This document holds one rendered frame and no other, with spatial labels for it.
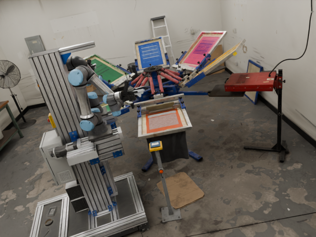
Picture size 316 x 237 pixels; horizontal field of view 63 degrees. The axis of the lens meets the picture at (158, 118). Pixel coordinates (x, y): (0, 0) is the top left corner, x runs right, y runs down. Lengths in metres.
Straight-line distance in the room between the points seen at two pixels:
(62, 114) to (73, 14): 5.02
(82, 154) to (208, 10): 5.72
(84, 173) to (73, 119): 0.63
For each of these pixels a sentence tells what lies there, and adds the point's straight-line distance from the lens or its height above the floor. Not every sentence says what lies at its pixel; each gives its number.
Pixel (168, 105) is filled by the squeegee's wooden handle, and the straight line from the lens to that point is 3.26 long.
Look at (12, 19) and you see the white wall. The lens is 7.84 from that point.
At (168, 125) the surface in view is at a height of 0.96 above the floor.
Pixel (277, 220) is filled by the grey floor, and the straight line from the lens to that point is 3.12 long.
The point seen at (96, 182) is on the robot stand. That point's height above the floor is 0.62.
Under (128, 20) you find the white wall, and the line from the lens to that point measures 7.16.
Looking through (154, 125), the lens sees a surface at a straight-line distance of 2.99.
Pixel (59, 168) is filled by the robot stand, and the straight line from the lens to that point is 2.78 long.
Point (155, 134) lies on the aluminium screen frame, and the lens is 2.75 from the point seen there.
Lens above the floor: 2.31
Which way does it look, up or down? 26 degrees down
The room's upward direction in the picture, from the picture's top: 12 degrees counter-clockwise
